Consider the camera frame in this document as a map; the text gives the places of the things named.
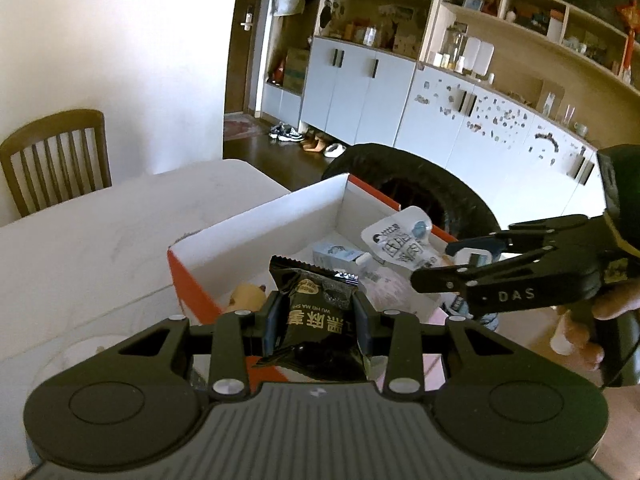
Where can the yellow spotted animal toy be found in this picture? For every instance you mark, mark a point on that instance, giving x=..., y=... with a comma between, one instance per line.
x=246, y=297

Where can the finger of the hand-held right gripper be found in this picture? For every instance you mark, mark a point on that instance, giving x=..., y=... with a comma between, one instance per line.
x=530, y=235
x=510, y=285

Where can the person's right hand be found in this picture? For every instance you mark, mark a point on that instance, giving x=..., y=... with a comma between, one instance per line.
x=575, y=335

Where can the white desktop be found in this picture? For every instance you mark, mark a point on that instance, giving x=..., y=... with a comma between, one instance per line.
x=100, y=270

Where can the row of shoes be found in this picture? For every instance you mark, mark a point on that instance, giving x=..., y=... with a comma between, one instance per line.
x=305, y=137

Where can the brown wooden chair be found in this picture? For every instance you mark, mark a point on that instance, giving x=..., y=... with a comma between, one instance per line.
x=55, y=160

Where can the small patterned floor rug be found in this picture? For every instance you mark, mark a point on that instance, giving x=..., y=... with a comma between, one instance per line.
x=240, y=127

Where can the pink pack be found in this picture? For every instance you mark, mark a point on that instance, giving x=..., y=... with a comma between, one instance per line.
x=435, y=350

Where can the orange cardboard box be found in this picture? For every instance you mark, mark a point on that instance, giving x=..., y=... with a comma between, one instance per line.
x=300, y=220

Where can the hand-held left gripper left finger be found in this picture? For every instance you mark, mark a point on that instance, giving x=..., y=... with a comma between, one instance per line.
x=273, y=325

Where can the light blue small packet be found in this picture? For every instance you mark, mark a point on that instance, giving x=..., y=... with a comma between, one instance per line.
x=337, y=255

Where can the white wall cabinet unit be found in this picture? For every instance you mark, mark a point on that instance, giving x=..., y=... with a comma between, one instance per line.
x=450, y=60

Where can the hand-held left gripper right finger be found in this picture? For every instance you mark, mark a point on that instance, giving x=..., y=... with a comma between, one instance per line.
x=361, y=325

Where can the white printed snack pouch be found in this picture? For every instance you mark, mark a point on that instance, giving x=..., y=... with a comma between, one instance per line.
x=400, y=240

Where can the black snack packet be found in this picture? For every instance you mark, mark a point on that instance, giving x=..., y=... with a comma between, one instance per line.
x=317, y=320

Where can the white plastic pack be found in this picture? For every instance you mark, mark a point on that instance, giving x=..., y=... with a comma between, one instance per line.
x=395, y=290

